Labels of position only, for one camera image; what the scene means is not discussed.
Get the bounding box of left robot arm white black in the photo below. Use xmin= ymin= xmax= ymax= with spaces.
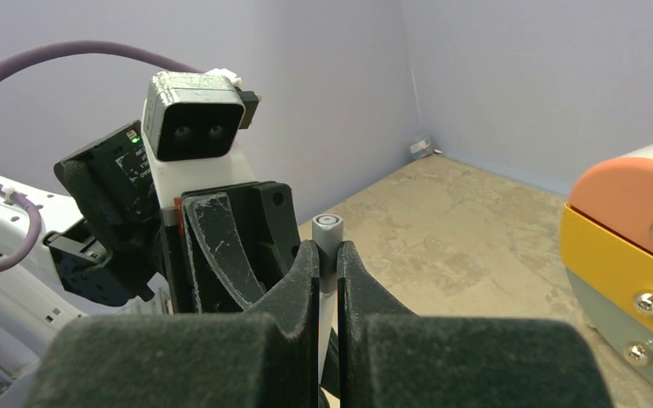
xmin=0 ymin=121 xmax=196 ymax=394

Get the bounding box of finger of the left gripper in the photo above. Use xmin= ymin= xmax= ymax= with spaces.
xmin=182 ymin=192 xmax=265 ymax=311

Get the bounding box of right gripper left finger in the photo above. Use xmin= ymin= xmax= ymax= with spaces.
xmin=25 ymin=241 xmax=320 ymax=407

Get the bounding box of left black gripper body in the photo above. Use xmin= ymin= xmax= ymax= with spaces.
xmin=45 ymin=121 xmax=301 ymax=314

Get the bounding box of grey pen cap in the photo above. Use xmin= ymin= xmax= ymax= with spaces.
xmin=311 ymin=213 xmax=344 ymax=293

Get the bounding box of small three-drawer cabinet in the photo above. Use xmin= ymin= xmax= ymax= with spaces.
xmin=559 ymin=144 xmax=653 ymax=385

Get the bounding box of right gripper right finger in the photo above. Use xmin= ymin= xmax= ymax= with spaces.
xmin=337 ymin=241 xmax=612 ymax=407

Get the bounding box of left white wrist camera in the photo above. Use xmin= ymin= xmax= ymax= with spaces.
xmin=142 ymin=68 xmax=261 ymax=162

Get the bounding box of white pen green tip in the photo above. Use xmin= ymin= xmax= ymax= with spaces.
xmin=318 ymin=291 xmax=338 ymax=384

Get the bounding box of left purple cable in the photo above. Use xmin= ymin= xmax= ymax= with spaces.
xmin=0 ymin=40 xmax=204 ymax=276

